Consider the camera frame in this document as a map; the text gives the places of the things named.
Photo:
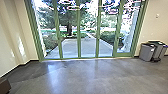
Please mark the light grey trash bin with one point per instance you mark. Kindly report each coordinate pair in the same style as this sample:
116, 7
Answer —
146, 52

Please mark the dark grey trash bin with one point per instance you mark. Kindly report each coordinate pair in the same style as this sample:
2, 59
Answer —
160, 50

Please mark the concrete garden path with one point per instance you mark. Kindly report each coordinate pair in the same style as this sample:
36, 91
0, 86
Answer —
87, 46

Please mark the tree trunk outdoors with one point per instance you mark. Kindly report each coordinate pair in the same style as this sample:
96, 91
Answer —
69, 26

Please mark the green framed glass door wall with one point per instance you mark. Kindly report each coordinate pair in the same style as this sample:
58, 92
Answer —
78, 40

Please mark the white wall switch plate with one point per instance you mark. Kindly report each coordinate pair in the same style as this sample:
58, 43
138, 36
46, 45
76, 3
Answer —
157, 15

